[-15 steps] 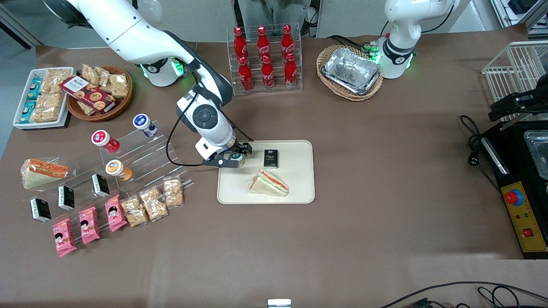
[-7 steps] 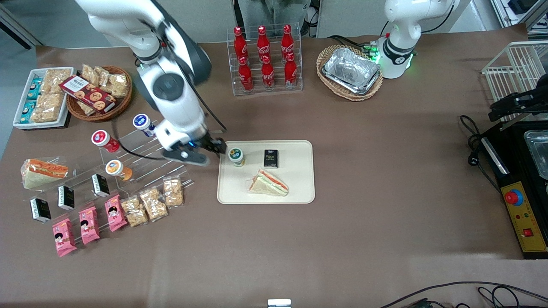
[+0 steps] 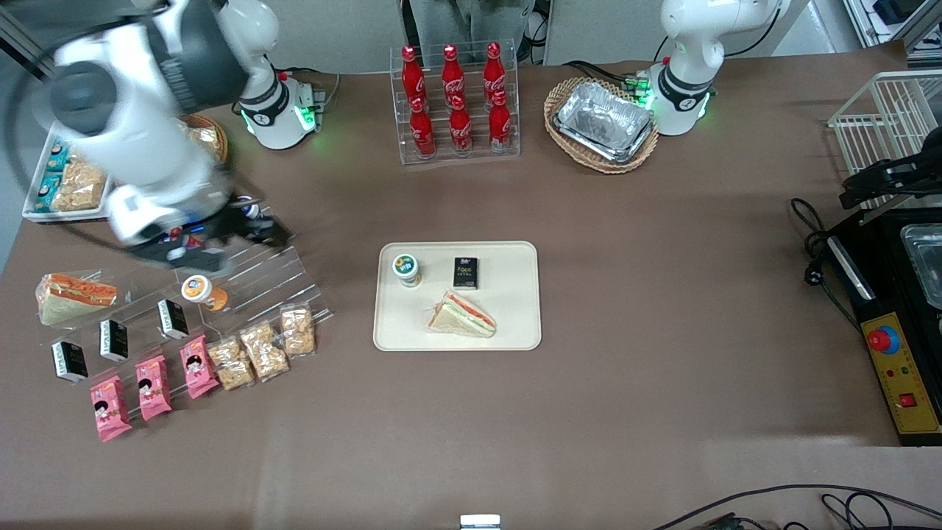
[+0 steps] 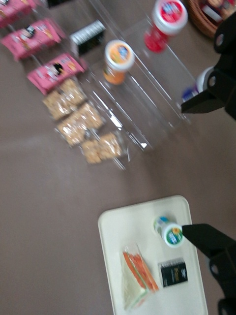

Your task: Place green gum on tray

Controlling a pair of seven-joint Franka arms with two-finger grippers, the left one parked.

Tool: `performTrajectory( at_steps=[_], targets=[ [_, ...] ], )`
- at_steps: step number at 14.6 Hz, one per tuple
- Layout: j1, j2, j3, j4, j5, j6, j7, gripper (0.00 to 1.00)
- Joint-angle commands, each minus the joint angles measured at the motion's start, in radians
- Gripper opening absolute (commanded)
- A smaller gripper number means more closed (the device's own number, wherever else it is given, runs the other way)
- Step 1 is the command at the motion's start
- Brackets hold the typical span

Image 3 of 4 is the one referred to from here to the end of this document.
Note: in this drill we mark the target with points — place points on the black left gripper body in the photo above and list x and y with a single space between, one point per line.
899 174

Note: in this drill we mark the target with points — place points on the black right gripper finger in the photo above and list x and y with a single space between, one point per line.
271 235
256 221

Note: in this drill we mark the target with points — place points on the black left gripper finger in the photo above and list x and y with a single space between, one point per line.
862 199
867 179

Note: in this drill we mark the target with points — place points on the green gum bottle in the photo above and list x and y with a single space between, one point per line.
406 269

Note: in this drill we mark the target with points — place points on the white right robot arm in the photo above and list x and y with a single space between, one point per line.
147 118

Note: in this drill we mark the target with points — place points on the orange gum bottle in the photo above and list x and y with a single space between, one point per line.
203 291

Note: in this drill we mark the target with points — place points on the white rectangular tray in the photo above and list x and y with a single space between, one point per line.
33 199

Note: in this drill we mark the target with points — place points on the cream plastic tray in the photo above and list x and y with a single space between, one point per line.
508 309

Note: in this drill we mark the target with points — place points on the clear acrylic stepped stand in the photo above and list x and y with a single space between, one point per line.
291 276

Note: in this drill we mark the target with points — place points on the black machine with yellow panel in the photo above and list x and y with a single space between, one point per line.
883 258

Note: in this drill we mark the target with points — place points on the black box with white print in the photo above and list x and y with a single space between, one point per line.
114 340
174 319
70 361

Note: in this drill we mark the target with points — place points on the metal pan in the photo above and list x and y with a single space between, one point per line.
927 261

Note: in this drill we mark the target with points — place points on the dark wicker basket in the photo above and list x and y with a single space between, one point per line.
221 136

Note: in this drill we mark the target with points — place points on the clear crispy snack packet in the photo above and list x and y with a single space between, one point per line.
298 330
77 188
263 350
231 362
206 140

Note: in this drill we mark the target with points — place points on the pink snack pack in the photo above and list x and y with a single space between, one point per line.
199 366
153 388
110 409

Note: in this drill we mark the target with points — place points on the wrapped triangle sandwich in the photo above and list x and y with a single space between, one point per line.
464 315
73 298

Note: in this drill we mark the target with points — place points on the red emergency stop button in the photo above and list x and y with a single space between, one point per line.
883 340

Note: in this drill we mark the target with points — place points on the blue snack pack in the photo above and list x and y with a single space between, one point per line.
48 193
57 156

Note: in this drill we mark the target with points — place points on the red cola bottle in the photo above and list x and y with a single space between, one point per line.
422 131
461 129
412 77
452 76
494 73
500 125

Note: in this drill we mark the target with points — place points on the black box with green print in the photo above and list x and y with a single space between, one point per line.
465 272

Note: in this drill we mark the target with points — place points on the clear acrylic bottle rack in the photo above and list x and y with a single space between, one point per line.
515 140

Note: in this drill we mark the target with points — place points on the stack of foil trays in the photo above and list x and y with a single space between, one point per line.
605 121

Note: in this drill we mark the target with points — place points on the light wicker basket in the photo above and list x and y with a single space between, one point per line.
559 136

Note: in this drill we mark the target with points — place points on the small white device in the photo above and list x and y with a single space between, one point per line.
480 522

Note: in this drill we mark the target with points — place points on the metal frame shelf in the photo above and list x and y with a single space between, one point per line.
894 22

